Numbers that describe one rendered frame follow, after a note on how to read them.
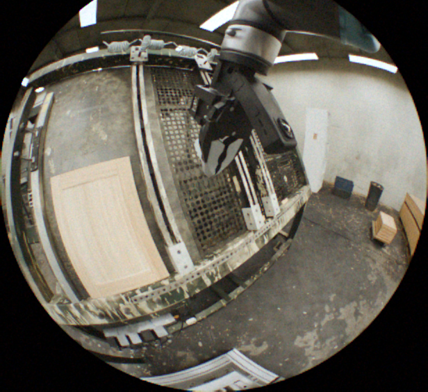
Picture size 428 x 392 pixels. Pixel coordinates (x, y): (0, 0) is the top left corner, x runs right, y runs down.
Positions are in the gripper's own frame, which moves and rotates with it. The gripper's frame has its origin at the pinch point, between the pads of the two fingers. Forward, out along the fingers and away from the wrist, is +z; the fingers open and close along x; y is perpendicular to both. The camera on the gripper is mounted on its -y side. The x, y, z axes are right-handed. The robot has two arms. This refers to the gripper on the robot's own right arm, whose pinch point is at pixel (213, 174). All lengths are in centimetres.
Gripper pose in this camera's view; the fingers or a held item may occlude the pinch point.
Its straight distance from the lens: 26.6
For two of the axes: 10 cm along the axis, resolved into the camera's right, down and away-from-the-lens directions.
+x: -8.1, 2.0, -5.5
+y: -5.2, -6.9, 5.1
